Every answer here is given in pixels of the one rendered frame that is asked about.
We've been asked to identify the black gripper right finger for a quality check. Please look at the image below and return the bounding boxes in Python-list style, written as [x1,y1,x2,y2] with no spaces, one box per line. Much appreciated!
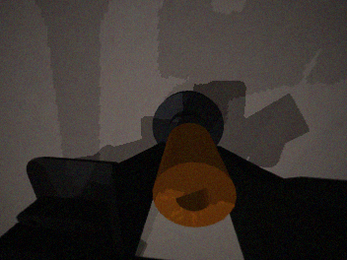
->
[216,146,347,260]

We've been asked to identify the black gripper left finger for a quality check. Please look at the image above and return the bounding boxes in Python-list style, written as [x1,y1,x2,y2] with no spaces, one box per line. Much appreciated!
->
[27,142,166,256]

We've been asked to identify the orange knob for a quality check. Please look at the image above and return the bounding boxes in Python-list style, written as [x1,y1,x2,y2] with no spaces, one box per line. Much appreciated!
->
[153,123,237,228]

